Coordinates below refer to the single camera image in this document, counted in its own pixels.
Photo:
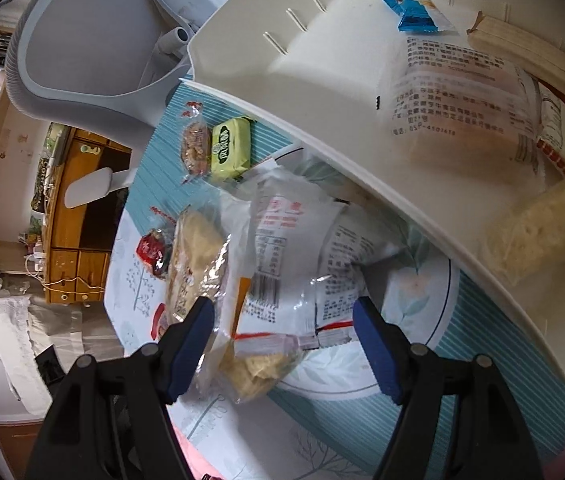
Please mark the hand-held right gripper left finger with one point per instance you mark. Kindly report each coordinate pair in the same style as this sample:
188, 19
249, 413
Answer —
190, 345

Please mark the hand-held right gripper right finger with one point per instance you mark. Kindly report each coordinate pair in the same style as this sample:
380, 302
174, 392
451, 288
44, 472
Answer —
380, 350

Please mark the rice cracker packet red seal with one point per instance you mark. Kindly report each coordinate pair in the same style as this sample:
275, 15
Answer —
282, 260

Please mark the clear nut snack packet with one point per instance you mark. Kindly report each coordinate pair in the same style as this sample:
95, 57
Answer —
195, 145

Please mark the plain rice cracker packet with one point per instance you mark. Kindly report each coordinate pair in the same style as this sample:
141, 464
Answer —
537, 225

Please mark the green snack packet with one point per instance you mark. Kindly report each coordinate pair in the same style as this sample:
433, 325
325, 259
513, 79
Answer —
230, 147

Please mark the clear printed biscuit packet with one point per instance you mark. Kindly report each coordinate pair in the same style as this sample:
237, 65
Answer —
452, 105

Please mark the white plastic storage box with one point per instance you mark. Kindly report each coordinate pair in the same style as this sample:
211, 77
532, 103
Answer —
342, 75

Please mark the cream wafer packet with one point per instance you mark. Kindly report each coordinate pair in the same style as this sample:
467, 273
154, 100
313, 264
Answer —
527, 55

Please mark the blue snack packet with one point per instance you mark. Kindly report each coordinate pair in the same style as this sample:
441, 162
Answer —
415, 15

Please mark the red label dark snack packet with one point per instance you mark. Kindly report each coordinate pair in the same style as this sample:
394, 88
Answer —
158, 322

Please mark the red round candy packet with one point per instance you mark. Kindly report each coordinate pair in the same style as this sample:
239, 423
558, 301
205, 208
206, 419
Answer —
152, 255

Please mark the pink blanket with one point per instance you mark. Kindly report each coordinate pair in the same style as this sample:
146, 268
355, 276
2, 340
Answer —
197, 460

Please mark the wooden desk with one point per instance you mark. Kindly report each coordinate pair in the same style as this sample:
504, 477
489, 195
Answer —
87, 265

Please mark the white lace cover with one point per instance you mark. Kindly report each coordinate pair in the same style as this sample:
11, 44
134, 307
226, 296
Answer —
27, 320

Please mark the wooden bookshelf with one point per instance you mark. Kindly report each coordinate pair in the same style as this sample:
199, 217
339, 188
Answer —
7, 170

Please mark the grey office chair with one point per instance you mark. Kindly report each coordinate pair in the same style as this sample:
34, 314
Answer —
87, 50

